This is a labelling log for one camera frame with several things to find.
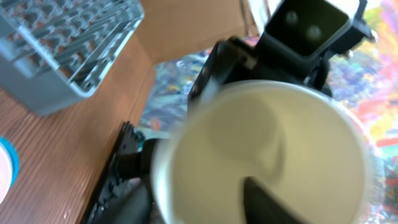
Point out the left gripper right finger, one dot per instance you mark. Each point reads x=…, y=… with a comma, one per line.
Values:
x=260, y=208

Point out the grey bowl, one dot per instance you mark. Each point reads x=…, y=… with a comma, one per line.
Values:
x=307, y=151

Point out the cardboard backdrop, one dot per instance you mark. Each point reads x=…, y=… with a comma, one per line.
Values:
x=174, y=28

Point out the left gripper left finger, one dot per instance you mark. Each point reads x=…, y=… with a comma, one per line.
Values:
x=224, y=65

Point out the grey dishwasher rack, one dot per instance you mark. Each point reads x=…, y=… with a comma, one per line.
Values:
x=56, y=53

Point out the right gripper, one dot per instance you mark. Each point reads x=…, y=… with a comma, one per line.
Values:
x=299, y=37

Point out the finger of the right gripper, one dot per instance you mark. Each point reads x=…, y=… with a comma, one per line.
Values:
x=123, y=193

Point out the teal serving tray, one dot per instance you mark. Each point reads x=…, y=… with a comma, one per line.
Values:
x=14, y=158

